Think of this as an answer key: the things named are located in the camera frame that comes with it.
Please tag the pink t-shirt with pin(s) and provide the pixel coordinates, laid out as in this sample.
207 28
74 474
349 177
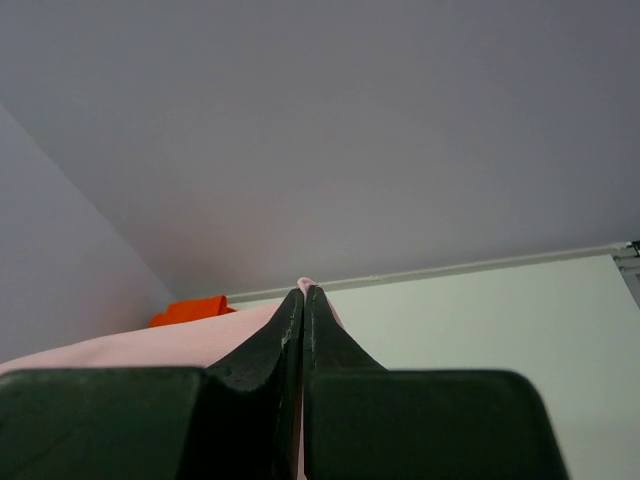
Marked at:
197 344

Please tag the folded orange t-shirt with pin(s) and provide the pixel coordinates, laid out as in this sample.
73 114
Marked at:
192 310

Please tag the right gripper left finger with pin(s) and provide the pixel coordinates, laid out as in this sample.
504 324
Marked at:
236 419

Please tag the aluminium table edge rail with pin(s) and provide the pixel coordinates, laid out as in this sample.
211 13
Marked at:
617 250

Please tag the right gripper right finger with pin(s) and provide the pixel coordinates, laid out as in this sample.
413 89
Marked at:
363 421

